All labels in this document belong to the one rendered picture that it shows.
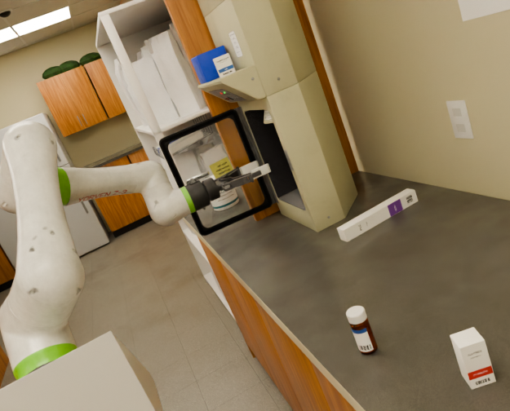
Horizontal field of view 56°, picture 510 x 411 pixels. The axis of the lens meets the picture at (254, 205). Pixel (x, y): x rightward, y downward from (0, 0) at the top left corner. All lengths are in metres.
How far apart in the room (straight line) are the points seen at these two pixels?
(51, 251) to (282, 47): 0.89
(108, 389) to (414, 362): 0.56
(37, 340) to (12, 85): 6.05
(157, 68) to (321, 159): 1.48
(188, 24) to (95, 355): 1.23
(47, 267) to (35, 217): 0.14
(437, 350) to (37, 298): 0.75
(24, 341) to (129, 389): 0.26
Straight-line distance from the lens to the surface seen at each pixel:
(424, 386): 0.91
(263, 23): 1.49
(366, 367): 0.98
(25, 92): 6.99
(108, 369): 0.94
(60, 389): 0.96
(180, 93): 2.72
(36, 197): 1.13
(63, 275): 0.99
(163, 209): 1.54
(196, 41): 1.81
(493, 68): 1.36
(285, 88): 1.49
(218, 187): 1.57
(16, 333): 1.12
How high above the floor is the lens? 1.55
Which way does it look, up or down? 17 degrees down
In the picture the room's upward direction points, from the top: 22 degrees counter-clockwise
